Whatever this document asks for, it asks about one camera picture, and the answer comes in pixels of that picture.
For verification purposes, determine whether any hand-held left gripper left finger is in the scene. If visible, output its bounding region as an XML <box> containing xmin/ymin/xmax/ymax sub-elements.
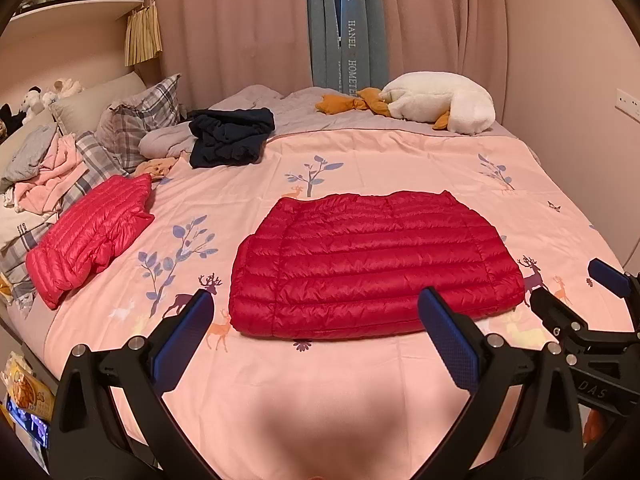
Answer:
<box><xmin>47</xmin><ymin>289</ymin><xmax>221</xmax><ymax>480</ymax></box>

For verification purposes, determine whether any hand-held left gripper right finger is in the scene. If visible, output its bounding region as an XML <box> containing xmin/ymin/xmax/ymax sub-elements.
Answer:
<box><xmin>412</xmin><ymin>287</ymin><xmax>586</xmax><ymax>480</ymax></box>

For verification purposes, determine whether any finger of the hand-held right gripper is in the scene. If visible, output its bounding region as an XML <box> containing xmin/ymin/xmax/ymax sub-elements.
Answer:
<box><xmin>529</xmin><ymin>287</ymin><xmax>608</xmax><ymax>358</ymax></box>
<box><xmin>587</xmin><ymin>258</ymin><xmax>640</xmax><ymax>311</ymax></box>

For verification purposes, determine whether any red down jacket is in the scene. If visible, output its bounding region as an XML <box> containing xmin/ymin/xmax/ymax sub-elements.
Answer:
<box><xmin>229</xmin><ymin>190</ymin><xmax>526</xmax><ymax>342</ymax></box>

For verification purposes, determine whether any pink-red folded down jacket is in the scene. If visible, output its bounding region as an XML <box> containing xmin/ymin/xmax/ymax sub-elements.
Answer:
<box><xmin>25</xmin><ymin>174</ymin><xmax>156</xmax><ymax>311</ymax></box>

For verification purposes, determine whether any orange snack packet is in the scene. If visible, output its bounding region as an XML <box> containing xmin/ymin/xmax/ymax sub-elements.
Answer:
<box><xmin>0</xmin><ymin>352</ymin><xmax>56</xmax><ymax>423</ymax></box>

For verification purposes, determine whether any small orange plush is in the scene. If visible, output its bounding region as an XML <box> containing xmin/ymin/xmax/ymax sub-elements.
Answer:
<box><xmin>132</xmin><ymin>156</ymin><xmax>178</xmax><ymax>181</ymax></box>

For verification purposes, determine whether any blue snack packet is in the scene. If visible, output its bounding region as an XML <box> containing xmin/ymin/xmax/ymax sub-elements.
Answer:
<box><xmin>5</xmin><ymin>395</ymin><xmax>51</xmax><ymax>450</ymax></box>

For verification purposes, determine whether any plaid bed cloth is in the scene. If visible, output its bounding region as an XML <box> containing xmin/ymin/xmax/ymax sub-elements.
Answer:
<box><xmin>0</xmin><ymin>220</ymin><xmax>61</xmax><ymax>311</ymax></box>

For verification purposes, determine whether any pink deer-print blanket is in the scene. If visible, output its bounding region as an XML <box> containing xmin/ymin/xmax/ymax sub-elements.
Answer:
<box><xmin>42</xmin><ymin>127</ymin><xmax>626</xmax><ymax>480</ymax></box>

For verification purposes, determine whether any grey-lilac crumpled cloth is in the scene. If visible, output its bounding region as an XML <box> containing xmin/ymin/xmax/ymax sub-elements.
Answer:
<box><xmin>137</xmin><ymin>124</ymin><xmax>196</xmax><ymax>158</ymax></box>

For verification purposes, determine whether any white folded cloth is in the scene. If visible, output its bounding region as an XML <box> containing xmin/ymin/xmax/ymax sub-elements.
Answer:
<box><xmin>0</xmin><ymin>200</ymin><xmax>58</xmax><ymax>251</ymax></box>

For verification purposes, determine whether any navy crumpled garment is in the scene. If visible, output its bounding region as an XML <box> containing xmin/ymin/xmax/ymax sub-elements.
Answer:
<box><xmin>187</xmin><ymin>107</ymin><xmax>276</xmax><ymax>170</ymax></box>

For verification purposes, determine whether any pink crumpled garment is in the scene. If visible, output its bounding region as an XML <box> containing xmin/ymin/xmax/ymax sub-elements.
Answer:
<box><xmin>12</xmin><ymin>135</ymin><xmax>86</xmax><ymax>213</ymax></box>

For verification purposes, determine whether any large plaid pillow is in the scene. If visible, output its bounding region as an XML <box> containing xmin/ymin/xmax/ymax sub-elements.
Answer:
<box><xmin>95</xmin><ymin>74</ymin><xmax>182</xmax><ymax>173</ymax></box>

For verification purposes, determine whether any grey-blue garment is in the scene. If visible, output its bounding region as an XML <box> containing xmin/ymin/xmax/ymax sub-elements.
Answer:
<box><xmin>0</xmin><ymin>124</ymin><xmax>58</xmax><ymax>193</ymax></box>

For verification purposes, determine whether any white goose plush toy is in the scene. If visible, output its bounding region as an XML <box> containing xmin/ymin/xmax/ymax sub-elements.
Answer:
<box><xmin>315</xmin><ymin>71</ymin><xmax>497</xmax><ymax>136</ymax></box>

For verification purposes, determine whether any grey bed sheet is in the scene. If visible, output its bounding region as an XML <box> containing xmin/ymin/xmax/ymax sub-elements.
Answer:
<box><xmin>207</xmin><ymin>84</ymin><xmax>543</xmax><ymax>166</ymax></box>

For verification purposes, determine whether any beige headboard cushion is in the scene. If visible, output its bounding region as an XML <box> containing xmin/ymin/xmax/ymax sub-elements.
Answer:
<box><xmin>50</xmin><ymin>71</ymin><xmax>146</xmax><ymax>136</ymax></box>

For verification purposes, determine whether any beige plush toy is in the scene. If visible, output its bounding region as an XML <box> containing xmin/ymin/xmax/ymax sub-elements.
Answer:
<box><xmin>42</xmin><ymin>77</ymin><xmax>85</xmax><ymax>101</ymax></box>

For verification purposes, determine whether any black plush toy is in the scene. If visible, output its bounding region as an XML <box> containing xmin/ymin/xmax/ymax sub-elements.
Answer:
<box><xmin>0</xmin><ymin>104</ymin><xmax>26</xmax><ymax>136</ymax></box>

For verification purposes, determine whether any white dog plush toy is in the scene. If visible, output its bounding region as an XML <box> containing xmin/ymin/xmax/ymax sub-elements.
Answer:
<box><xmin>21</xmin><ymin>87</ymin><xmax>46</xmax><ymax>117</ymax></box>

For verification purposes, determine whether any pink curtain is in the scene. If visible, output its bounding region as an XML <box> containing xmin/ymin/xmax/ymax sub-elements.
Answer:
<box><xmin>377</xmin><ymin>0</ymin><xmax>506</xmax><ymax>126</ymax></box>
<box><xmin>152</xmin><ymin>0</ymin><xmax>313</xmax><ymax>106</ymax></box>

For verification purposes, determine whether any blue-grey curtain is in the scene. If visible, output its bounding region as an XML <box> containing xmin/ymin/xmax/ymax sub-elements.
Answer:
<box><xmin>305</xmin><ymin>0</ymin><xmax>391</xmax><ymax>96</ymax></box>

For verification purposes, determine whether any white wall socket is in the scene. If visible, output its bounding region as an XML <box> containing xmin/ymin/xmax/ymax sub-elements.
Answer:
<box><xmin>615</xmin><ymin>88</ymin><xmax>640</xmax><ymax>123</ymax></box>

